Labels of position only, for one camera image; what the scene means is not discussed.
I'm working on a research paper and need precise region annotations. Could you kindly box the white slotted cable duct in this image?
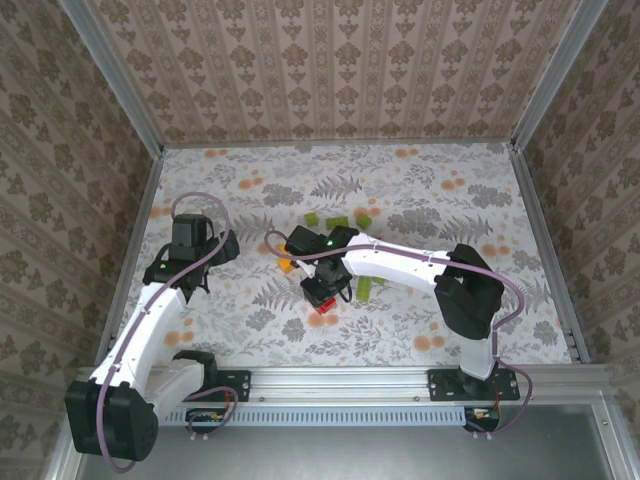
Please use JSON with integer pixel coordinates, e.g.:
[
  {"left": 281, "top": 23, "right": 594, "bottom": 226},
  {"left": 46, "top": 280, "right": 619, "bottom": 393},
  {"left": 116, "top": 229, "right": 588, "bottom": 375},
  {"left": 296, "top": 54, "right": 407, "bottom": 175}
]
[{"left": 158, "top": 405, "right": 467, "bottom": 427}]

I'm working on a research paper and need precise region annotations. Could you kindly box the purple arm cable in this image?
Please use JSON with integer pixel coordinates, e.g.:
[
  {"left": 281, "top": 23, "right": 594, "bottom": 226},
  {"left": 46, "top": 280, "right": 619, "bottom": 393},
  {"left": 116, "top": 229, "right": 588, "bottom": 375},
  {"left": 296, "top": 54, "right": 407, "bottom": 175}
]
[
  {"left": 263, "top": 229, "right": 535, "bottom": 444},
  {"left": 96, "top": 191, "right": 240, "bottom": 474}
]

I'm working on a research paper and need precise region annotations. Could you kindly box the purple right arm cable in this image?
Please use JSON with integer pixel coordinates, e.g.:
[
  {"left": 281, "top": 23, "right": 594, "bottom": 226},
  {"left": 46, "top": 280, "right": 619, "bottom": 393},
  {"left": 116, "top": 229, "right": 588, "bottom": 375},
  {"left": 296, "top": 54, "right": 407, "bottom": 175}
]
[{"left": 263, "top": 229, "right": 535, "bottom": 444}]

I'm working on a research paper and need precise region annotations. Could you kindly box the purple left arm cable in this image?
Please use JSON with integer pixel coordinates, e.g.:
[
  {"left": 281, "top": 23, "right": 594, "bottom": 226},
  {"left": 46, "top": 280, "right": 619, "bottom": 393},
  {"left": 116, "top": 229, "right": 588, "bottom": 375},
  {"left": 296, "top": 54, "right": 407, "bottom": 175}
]
[{"left": 96, "top": 191, "right": 240, "bottom": 474}]

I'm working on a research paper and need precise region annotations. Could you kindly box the thin aluminium table edge rail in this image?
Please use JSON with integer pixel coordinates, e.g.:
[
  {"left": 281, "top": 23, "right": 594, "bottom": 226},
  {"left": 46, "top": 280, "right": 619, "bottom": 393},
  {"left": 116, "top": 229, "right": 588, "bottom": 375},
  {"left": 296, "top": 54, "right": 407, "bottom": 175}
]
[{"left": 160, "top": 140, "right": 514, "bottom": 150}]

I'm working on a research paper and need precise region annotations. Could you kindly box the aluminium frame bar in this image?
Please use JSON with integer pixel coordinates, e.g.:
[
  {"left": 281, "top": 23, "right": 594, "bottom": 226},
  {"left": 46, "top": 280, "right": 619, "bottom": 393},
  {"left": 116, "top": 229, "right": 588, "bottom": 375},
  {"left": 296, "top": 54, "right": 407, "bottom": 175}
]
[
  {"left": 589, "top": 394, "right": 640, "bottom": 480},
  {"left": 43, "top": 439, "right": 81, "bottom": 480}
]

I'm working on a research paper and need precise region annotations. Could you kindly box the aluminium corner post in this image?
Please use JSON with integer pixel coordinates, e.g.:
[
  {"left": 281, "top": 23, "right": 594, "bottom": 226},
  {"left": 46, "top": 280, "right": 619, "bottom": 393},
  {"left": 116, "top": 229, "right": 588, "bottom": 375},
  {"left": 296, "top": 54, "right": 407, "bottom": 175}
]
[
  {"left": 56, "top": 0, "right": 166, "bottom": 157},
  {"left": 509, "top": 0, "right": 610, "bottom": 151}
]

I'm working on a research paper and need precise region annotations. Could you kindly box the wide aluminium extrusion rail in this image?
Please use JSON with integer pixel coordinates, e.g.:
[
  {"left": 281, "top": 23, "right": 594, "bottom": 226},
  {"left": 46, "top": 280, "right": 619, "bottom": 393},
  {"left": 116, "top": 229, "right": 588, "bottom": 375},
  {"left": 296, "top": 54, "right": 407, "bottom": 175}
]
[{"left": 74, "top": 363, "right": 619, "bottom": 404}]

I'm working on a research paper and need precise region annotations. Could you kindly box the grey metal panel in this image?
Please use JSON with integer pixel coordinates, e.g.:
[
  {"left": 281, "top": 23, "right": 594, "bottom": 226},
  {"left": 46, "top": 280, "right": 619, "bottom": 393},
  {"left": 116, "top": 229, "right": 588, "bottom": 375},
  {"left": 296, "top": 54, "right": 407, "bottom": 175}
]
[{"left": 74, "top": 403, "right": 619, "bottom": 480}]

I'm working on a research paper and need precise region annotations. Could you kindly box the wide green lego brick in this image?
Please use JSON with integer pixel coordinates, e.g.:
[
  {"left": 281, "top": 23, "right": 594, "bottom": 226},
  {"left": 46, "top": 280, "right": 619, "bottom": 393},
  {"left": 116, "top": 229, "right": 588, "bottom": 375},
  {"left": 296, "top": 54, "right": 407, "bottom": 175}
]
[{"left": 356, "top": 276, "right": 389, "bottom": 302}]

